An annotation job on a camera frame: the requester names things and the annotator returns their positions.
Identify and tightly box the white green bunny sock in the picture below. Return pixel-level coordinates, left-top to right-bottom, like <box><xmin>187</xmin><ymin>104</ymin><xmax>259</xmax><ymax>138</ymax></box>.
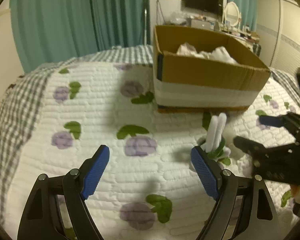
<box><xmin>198</xmin><ymin>113</ymin><xmax>231</xmax><ymax>168</ymax></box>

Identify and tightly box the white fluffy sock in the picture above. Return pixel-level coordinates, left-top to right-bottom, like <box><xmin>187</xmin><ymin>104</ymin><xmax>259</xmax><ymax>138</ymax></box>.
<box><xmin>198</xmin><ymin>46</ymin><xmax>238</xmax><ymax>64</ymax></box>

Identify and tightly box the small white patterned sock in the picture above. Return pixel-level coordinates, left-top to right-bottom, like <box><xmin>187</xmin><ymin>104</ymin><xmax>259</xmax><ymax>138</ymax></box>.
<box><xmin>177</xmin><ymin>42</ymin><xmax>203</xmax><ymax>57</ymax></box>

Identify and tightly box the white dressing table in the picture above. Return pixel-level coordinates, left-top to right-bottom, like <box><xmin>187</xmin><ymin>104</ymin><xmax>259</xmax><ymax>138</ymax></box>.
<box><xmin>219</xmin><ymin>25</ymin><xmax>261</xmax><ymax>57</ymax></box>

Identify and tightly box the white louvered wardrobe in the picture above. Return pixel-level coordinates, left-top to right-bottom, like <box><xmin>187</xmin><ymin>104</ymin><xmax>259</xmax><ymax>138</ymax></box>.
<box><xmin>256</xmin><ymin>0</ymin><xmax>300</xmax><ymax>75</ymax></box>

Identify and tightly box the brown cardboard box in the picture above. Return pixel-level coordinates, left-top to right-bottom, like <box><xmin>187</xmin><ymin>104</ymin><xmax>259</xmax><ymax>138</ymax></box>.
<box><xmin>153</xmin><ymin>25</ymin><xmax>270</xmax><ymax>113</ymax></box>

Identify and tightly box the white floral quilt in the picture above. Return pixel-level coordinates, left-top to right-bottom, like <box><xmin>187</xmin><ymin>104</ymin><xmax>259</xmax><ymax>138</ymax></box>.
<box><xmin>5</xmin><ymin>60</ymin><xmax>300</xmax><ymax>240</ymax></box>

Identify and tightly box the white oval vanity mirror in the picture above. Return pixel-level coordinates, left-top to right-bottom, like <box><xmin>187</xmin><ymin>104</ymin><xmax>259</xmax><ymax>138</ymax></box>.
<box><xmin>223</xmin><ymin>2</ymin><xmax>241</xmax><ymax>29</ymax></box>

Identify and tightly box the large teal curtain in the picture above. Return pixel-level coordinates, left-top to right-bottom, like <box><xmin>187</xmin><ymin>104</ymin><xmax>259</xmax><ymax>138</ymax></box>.
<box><xmin>10</xmin><ymin>0</ymin><xmax>150</xmax><ymax>73</ymax></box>

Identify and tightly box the black wall television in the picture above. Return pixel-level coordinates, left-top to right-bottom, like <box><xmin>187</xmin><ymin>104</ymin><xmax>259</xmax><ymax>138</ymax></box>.
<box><xmin>185</xmin><ymin>0</ymin><xmax>223</xmax><ymax>16</ymax></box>

